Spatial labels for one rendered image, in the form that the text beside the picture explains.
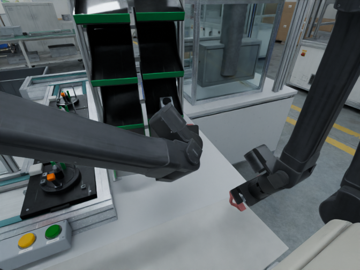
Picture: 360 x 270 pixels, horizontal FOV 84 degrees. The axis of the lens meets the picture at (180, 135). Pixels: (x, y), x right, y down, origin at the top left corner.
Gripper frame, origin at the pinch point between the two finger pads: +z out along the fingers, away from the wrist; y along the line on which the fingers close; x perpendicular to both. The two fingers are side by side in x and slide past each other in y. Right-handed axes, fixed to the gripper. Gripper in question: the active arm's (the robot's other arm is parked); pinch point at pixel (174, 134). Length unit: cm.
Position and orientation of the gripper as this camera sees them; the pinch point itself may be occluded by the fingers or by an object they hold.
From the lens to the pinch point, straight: 62.3
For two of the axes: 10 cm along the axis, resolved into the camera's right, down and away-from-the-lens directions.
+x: 0.7, 9.9, 1.4
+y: -9.8, 1.0, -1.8
